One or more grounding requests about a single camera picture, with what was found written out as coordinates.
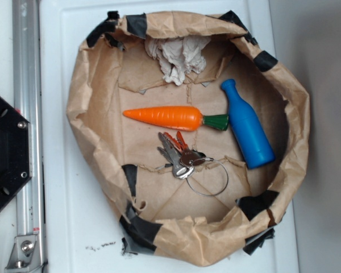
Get white paper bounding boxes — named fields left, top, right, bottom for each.
left=144, top=35, right=211, bottom=86

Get orange plastic toy carrot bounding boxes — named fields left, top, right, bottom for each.
left=123, top=106, right=228, bottom=131

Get bunch of keys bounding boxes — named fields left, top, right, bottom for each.
left=157, top=131, right=212, bottom=180

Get brown paper bag basket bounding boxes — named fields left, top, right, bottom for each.
left=66, top=11, right=310, bottom=266

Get blue plastic toy bottle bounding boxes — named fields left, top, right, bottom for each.
left=221, top=79, right=276, bottom=169

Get wire key ring loop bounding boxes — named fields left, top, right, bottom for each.
left=186, top=158, right=230, bottom=197

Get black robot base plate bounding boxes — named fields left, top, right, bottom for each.
left=0, top=96, right=31, bottom=212

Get aluminium extrusion rail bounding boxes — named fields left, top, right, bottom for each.
left=12, top=1, right=45, bottom=235

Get metal corner bracket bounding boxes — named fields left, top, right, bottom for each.
left=5, top=234, right=47, bottom=272

